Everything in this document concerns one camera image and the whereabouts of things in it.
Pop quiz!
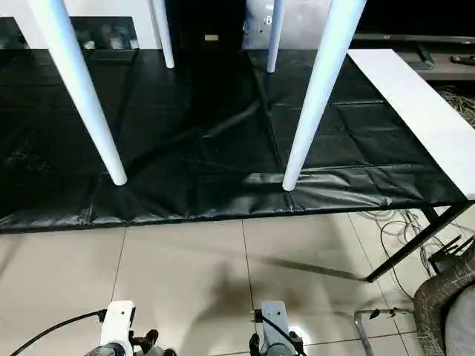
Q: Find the white tv stand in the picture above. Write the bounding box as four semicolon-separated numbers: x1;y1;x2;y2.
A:
396;42;475;82

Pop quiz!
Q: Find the black tripod leg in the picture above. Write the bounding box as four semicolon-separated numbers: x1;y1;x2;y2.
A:
365;202;475;283

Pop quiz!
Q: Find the thin black floor cable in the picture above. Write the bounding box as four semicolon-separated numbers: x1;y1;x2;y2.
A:
380;209;475;298

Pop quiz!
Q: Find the black work mat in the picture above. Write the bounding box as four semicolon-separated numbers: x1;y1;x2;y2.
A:
0;47;469;235

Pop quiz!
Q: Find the white plastic table leg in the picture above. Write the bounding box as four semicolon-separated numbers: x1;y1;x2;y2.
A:
149;0;175;70
281;0;368;192
266;0;286;73
27;0;128;186

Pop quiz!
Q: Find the brown plaid armchair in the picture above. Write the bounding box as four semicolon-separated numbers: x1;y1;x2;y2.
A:
413;255;475;356

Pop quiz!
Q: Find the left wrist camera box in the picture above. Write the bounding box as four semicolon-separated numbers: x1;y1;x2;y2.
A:
98;300;137;349

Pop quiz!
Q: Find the chrome tube frame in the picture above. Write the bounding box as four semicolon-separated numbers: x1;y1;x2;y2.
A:
354;306;417;356

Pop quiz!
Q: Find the white glass-door cabinet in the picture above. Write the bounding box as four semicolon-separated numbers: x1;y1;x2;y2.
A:
0;0;165;51

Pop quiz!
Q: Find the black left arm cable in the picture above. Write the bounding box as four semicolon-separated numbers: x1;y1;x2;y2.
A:
7;310;105;356

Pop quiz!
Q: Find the black tv stand foot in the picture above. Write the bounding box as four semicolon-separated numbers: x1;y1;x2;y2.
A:
407;44;435;71

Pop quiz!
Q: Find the black bar with red mark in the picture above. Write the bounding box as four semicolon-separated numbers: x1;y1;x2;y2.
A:
351;33;475;43

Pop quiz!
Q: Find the black wifi router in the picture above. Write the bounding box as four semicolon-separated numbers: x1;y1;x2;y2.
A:
428;234;475;278

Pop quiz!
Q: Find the grey cushion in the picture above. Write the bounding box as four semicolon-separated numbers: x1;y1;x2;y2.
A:
443;288;475;356

